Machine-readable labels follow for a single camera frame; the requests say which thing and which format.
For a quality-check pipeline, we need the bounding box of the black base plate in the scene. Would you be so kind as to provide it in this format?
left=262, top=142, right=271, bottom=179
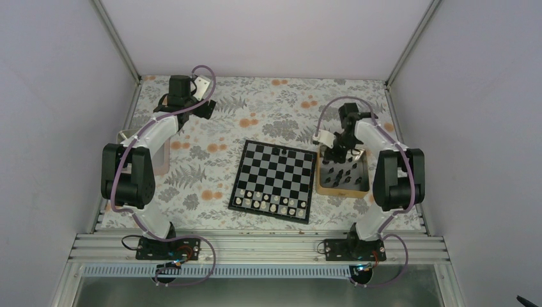
left=323, top=239, right=387, bottom=262
left=135, top=237, right=201, bottom=262

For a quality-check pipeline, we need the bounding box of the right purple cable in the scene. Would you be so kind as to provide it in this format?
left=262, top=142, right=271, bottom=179
left=316, top=96, right=417, bottom=289

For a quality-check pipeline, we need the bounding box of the wooden tray with metal bottom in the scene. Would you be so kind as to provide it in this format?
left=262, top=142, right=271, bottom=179
left=315, top=145, right=370, bottom=198

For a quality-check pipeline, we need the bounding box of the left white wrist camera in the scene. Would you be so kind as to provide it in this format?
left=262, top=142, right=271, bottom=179
left=193, top=76, right=212, bottom=100

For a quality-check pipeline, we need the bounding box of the floral patterned table mat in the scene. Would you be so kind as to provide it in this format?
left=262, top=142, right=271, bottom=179
left=101, top=75, right=424, bottom=232

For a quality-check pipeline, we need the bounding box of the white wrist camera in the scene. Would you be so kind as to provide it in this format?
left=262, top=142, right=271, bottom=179
left=312, top=130, right=336, bottom=149
left=193, top=76, right=212, bottom=100

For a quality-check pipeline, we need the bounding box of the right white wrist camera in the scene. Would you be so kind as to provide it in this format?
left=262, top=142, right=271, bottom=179
left=312, top=130, right=336, bottom=149

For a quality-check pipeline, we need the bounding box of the aluminium rail frame front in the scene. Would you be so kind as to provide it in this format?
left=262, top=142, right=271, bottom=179
left=68, top=231, right=451, bottom=264

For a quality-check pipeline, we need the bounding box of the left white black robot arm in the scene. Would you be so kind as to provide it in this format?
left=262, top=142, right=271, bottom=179
left=100, top=74, right=216, bottom=259

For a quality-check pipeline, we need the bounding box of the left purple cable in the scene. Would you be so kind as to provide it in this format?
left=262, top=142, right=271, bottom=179
left=109, top=64, right=217, bottom=287

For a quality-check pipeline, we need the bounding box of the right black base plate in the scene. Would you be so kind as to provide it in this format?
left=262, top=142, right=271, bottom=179
left=323, top=239, right=387, bottom=262

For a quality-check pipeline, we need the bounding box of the white chess pieces row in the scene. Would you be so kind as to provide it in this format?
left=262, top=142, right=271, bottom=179
left=229, top=188, right=310, bottom=219

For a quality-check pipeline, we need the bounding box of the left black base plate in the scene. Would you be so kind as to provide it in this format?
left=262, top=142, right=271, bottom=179
left=135, top=237, right=201, bottom=262

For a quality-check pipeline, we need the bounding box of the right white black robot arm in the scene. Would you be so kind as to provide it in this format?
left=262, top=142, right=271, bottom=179
left=313, top=103, right=425, bottom=260

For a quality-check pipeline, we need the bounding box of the black white chess board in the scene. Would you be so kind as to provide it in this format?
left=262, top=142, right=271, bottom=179
left=228, top=140, right=317, bottom=224

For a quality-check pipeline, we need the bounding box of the purple cable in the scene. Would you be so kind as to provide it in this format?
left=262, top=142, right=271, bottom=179
left=316, top=96, right=417, bottom=289
left=109, top=64, right=217, bottom=287

